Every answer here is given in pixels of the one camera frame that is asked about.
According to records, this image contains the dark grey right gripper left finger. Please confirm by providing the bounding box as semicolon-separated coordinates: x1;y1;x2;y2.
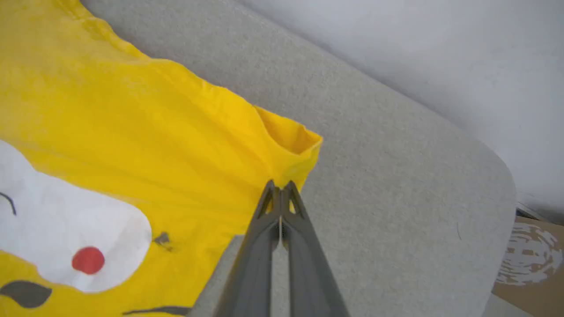
213;179;282;317

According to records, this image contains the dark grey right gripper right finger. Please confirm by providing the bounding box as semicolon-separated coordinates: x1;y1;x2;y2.
281;180;351;317

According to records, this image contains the yellow cartoon print t-shirt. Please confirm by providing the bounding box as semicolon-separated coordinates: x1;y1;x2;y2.
0;0;324;317

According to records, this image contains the light grey fabric sofa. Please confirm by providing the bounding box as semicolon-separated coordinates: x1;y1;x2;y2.
81;0;517;317

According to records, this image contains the brown printed cardboard box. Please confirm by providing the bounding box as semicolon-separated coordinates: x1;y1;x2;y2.
491;215;564;317

